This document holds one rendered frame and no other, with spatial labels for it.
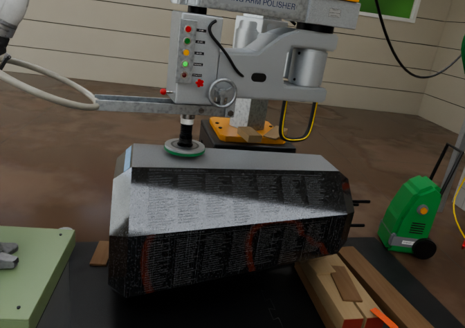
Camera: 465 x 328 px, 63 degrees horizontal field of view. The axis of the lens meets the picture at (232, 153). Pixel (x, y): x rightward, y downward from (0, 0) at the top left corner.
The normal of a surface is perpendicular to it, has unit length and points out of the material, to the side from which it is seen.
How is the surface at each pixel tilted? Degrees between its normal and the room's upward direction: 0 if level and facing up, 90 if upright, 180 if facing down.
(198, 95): 90
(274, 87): 90
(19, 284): 0
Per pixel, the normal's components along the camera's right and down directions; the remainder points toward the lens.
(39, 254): 0.13, -0.93
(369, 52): 0.11, 0.35
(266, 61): 0.35, 0.36
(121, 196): -0.48, -0.33
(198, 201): 0.26, -0.40
